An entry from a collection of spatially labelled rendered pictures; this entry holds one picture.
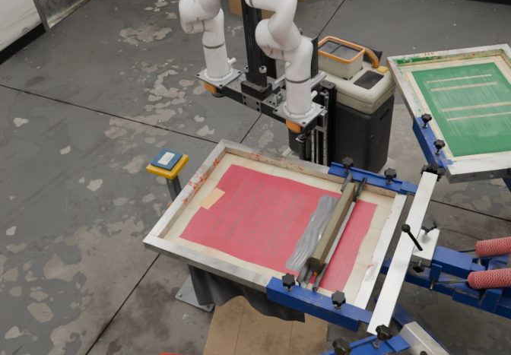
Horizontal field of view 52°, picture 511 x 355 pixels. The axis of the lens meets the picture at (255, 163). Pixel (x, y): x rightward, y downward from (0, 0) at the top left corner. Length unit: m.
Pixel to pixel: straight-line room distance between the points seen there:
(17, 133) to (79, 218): 1.14
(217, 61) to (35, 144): 2.24
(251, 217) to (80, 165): 2.11
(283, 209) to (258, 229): 0.13
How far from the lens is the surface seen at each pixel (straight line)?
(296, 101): 2.01
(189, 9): 2.05
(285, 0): 1.65
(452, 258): 1.75
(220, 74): 2.28
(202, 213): 1.97
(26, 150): 4.17
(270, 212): 1.94
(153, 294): 2.98
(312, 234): 1.86
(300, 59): 1.89
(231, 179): 2.08
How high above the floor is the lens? 2.42
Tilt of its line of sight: 43 degrees down
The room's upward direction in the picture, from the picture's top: 7 degrees counter-clockwise
